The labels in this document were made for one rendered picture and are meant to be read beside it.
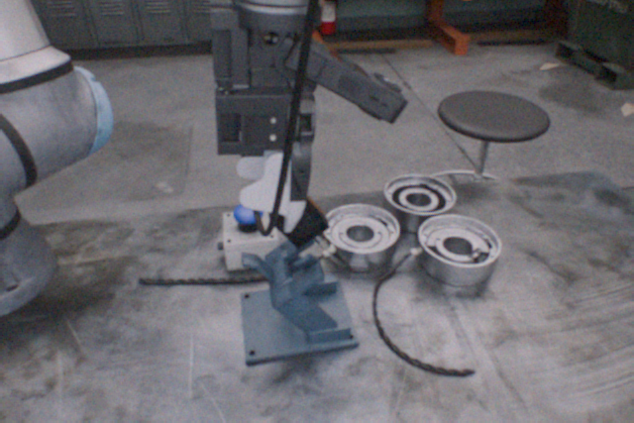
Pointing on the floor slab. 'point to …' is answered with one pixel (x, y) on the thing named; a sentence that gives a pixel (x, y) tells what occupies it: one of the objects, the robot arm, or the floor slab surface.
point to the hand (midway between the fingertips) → (292, 210)
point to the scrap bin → (601, 16)
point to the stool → (490, 123)
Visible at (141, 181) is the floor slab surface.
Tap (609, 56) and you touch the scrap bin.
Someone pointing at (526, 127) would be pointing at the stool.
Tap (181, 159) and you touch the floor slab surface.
